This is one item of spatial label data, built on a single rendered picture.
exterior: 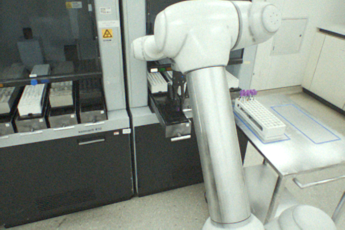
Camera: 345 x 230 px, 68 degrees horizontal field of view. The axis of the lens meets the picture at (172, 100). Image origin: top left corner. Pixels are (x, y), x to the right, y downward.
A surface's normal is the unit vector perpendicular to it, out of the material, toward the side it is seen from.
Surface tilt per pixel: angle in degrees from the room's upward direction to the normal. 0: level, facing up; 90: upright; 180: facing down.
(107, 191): 90
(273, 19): 69
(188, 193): 0
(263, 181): 0
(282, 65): 90
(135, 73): 90
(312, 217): 6
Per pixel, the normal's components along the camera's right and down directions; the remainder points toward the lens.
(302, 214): 0.19, -0.87
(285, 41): 0.31, 0.46
